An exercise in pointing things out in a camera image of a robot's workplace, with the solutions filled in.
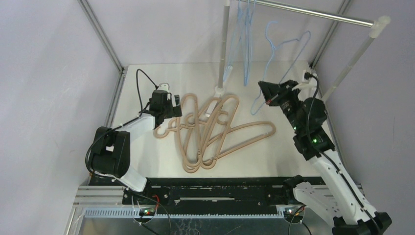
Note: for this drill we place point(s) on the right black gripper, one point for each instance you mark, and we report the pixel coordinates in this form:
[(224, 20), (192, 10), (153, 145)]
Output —
[(276, 96)]

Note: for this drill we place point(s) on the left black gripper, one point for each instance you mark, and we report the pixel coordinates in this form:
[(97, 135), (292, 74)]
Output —
[(174, 111)]

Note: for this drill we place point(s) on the beige plastic hanger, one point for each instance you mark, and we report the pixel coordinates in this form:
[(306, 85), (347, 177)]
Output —
[(232, 139), (217, 126), (191, 152), (168, 126)]

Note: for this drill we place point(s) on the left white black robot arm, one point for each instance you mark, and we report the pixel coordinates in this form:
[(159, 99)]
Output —
[(109, 155)]

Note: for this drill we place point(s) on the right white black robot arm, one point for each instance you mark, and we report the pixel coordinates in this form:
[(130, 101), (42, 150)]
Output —
[(350, 213)]

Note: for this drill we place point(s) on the left circuit board with LED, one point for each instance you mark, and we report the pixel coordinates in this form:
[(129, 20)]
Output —
[(147, 212)]

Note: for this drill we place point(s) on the circuit board with led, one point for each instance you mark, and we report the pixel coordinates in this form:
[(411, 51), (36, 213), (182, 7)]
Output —
[(288, 213), (147, 212)]

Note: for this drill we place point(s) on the right circuit board with LED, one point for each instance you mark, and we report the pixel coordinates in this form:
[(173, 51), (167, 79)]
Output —
[(288, 213)]

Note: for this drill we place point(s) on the silver clothes rack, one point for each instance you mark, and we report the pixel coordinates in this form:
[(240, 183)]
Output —
[(376, 28)]

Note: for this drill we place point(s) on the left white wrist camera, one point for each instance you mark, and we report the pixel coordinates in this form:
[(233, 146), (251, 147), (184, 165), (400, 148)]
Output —
[(164, 87)]

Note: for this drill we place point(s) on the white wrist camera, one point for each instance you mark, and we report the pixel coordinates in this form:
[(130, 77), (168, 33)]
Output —
[(164, 87), (307, 82)]

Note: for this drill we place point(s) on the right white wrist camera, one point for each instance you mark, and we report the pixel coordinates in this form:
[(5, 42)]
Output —
[(307, 82)]

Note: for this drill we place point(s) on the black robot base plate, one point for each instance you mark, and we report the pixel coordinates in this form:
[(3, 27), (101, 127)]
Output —
[(215, 196)]

